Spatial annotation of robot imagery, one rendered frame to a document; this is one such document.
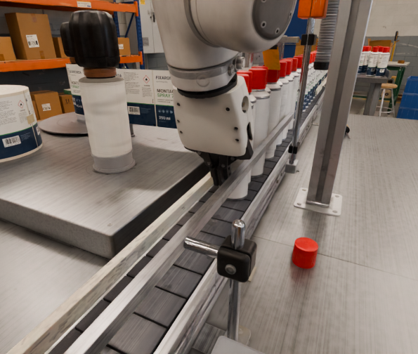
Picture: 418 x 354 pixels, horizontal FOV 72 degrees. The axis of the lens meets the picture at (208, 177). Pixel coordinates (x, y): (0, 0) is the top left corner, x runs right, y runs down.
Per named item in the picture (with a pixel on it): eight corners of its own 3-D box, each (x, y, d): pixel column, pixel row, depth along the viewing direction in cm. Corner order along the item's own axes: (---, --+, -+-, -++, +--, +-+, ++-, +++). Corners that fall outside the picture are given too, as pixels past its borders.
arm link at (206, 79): (252, 40, 34) (253, 65, 36) (186, 40, 37) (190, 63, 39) (227, 72, 29) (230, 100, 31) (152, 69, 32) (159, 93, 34)
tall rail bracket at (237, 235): (191, 317, 35) (187, 198, 28) (249, 341, 32) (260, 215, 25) (178, 340, 32) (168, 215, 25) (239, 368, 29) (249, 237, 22)
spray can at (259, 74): (253, 166, 63) (260, 67, 55) (268, 175, 59) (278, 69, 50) (233, 171, 61) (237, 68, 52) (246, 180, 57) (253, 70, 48)
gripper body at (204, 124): (256, 60, 35) (258, 135, 42) (182, 57, 39) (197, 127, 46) (234, 90, 30) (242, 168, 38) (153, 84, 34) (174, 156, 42)
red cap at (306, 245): (315, 256, 44) (318, 238, 43) (315, 270, 42) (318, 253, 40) (292, 251, 46) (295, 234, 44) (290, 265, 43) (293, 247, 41)
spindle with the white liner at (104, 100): (112, 155, 69) (90, 13, 56) (143, 161, 66) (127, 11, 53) (83, 169, 62) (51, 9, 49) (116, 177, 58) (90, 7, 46)
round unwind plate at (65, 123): (91, 109, 115) (90, 106, 114) (155, 117, 103) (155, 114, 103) (17, 128, 90) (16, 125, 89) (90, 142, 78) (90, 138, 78)
